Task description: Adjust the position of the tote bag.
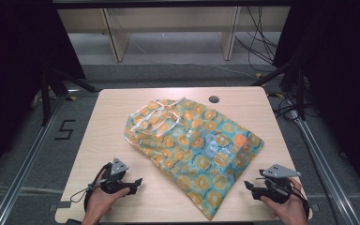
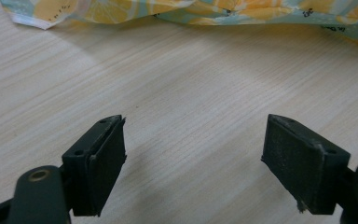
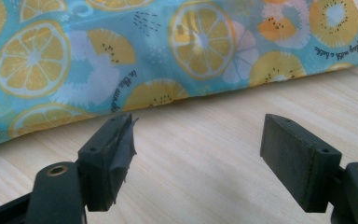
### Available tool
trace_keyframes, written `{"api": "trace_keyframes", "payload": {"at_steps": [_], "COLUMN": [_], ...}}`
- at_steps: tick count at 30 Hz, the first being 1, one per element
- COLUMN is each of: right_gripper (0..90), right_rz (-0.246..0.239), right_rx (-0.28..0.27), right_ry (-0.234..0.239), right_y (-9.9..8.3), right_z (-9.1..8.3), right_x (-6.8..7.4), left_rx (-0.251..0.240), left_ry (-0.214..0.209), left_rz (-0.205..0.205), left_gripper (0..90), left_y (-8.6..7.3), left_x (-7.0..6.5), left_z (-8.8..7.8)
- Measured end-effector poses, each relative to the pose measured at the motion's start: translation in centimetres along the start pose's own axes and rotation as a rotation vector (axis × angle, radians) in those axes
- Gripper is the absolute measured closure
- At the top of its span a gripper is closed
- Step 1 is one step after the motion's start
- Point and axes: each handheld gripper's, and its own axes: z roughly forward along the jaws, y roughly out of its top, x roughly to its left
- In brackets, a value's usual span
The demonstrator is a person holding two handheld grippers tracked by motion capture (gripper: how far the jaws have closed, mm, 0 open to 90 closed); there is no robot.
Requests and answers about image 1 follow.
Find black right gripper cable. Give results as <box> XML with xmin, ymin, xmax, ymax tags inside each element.
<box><xmin>289</xmin><ymin>186</ymin><xmax>311</xmax><ymax>220</ymax></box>

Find aluminium floor rail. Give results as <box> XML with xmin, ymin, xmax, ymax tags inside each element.
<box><xmin>0</xmin><ymin>93</ymin><xmax>68</xmax><ymax>225</ymax></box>
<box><xmin>289</xmin><ymin>109</ymin><xmax>360</xmax><ymax>225</ymax></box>

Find person's right hand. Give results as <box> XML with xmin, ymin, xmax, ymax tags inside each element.
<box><xmin>260</xmin><ymin>176</ymin><xmax>309</xmax><ymax>225</ymax></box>

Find person's left hand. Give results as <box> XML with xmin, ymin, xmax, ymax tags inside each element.
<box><xmin>82</xmin><ymin>178</ymin><xmax>131</xmax><ymax>225</ymax></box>

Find black floor cables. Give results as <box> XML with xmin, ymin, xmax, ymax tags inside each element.
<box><xmin>234</xmin><ymin>6</ymin><xmax>279</xmax><ymax>73</ymax></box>

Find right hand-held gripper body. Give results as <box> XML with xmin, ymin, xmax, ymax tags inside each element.
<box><xmin>258</xmin><ymin>163</ymin><xmax>303</xmax><ymax>204</ymax></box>

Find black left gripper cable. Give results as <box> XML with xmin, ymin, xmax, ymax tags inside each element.
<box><xmin>69</xmin><ymin>162</ymin><xmax>112</xmax><ymax>217</ymax></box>

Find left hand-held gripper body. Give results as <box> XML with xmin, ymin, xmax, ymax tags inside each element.
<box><xmin>99</xmin><ymin>157</ymin><xmax>139</xmax><ymax>195</ymax></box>

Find dark curtain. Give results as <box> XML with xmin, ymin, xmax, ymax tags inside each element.
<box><xmin>272</xmin><ymin>0</ymin><xmax>360</xmax><ymax>198</ymax></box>
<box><xmin>0</xmin><ymin>0</ymin><xmax>87</xmax><ymax>188</ymax></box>

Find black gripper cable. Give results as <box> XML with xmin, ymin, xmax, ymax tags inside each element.
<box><xmin>69</xmin><ymin>162</ymin><xmax>112</xmax><ymax>217</ymax></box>
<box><xmin>289</xmin><ymin>186</ymin><xmax>311</xmax><ymax>220</ymax></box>

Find black metal stand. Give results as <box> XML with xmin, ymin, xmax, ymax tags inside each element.
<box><xmin>39</xmin><ymin>66</ymin><xmax>100</xmax><ymax>127</ymax></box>
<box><xmin>251</xmin><ymin>55</ymin><xmax>308</xmax><ymax>122</ymax></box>

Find light wooden shelf unit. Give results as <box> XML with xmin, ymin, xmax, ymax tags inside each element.
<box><xmin>56</xmin><ymin>5</ymin><xmax>293</xmax><ymax>63</ymax></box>

